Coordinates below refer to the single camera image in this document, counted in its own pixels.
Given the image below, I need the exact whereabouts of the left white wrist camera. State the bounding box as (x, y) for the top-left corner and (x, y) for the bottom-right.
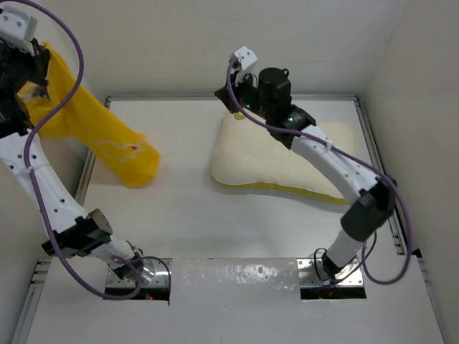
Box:
(1, 6), (37, 46)

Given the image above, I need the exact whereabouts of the cream white pillow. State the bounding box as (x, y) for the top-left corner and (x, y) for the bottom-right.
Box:
(210, 113), (346, 205)

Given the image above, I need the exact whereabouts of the aluminium table frame rail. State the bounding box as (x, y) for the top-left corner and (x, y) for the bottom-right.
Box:
(353, 95), (408, 255)

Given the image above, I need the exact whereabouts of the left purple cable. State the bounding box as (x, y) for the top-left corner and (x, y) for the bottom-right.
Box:
(21, 0), (171, 300)

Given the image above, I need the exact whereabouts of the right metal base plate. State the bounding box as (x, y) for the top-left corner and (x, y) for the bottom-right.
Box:
(297, 257), (364, 289)

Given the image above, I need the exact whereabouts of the purple cable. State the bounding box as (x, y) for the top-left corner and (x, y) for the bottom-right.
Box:
(21, 0), (171, 300)
(226, 59), (414, 286)

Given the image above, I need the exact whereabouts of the metal base plate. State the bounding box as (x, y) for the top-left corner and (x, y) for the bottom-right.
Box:
(297, 257), (364, 289)
(105, 257), (172, 290)

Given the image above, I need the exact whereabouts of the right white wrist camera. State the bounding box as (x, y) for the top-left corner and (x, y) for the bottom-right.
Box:
(232, 46), (257, 72)

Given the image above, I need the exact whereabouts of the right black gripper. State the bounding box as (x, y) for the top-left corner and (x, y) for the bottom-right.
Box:
(214, 68), (272, 120)

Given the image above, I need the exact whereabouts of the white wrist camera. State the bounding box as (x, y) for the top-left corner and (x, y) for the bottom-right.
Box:
(1, 6), (37, 46)
(232, 46), (257, 72)

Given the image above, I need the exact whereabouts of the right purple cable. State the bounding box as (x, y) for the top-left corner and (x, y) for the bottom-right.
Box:
(226, 59), (414, 286)

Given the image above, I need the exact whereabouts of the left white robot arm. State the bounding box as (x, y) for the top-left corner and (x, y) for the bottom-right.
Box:
(1, 39), (144, 280)

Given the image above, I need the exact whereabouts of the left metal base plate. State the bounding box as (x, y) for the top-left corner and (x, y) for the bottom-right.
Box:
(105, 257), (172, 290)

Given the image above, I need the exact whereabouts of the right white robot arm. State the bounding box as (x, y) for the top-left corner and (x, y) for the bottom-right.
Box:
(215, 67), (396, 279)

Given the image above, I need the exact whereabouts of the yellow pillowcase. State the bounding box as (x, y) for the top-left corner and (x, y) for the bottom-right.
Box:
(19, 42), (161, 188)

